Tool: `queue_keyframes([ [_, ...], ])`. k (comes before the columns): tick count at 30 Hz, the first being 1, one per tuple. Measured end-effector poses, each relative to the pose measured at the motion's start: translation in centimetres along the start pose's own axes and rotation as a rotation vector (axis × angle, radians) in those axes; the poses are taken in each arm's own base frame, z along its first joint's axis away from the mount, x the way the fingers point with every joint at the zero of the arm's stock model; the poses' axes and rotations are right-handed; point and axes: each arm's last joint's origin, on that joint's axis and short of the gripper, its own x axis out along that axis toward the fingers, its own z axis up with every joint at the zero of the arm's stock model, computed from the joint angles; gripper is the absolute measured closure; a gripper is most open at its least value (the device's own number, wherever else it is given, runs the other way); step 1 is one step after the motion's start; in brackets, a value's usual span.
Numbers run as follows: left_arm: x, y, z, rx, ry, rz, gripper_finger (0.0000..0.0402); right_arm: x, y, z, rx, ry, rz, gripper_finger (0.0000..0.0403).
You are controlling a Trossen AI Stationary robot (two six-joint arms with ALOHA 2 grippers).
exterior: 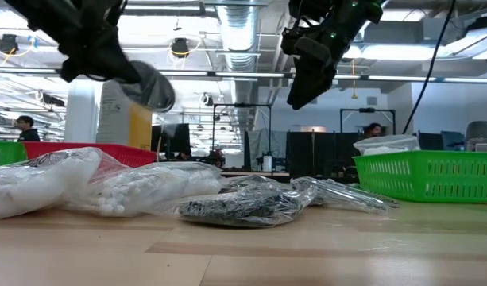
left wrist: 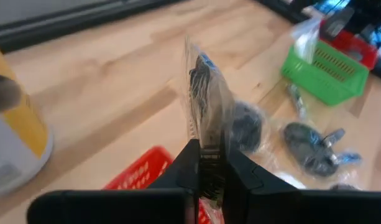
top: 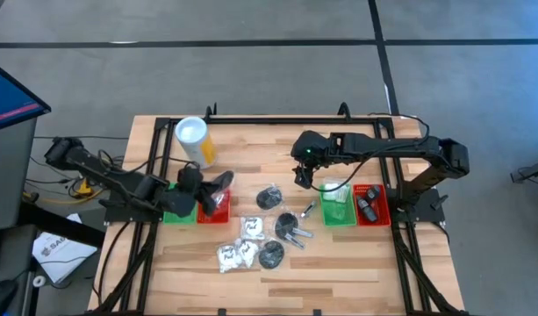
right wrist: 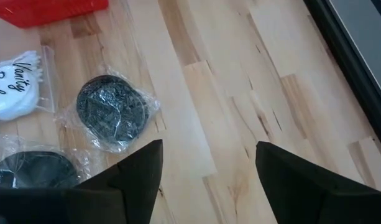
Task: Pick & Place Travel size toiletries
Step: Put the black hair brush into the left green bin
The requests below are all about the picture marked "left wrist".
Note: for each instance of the red plastic basket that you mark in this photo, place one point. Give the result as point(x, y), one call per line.
point(361, 49)
point(140, 174)

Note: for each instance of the green plastic basket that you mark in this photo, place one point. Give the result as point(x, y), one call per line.
point(327, 87)

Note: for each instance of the white yellow wipes canister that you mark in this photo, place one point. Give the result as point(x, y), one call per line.
point(22, 140)

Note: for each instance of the clear bag black hair net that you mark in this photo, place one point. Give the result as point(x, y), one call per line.
point(305, 146)
point(247, 127)
point(344, 187)

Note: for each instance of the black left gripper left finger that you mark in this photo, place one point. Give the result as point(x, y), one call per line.
point(115, 207)

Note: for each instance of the black aluminium rig frame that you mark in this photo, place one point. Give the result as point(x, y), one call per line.
point(53, 25)

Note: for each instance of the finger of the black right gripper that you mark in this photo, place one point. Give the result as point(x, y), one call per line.
point(337, 23)

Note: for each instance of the clear bag black comb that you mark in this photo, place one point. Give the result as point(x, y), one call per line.
point(297, 99)
point(209, 93)

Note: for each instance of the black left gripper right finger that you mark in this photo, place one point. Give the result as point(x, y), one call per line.
point(302, 208)

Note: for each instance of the vanity pack cotton bag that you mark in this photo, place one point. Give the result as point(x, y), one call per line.
point(305, 40)
point(289, 182)

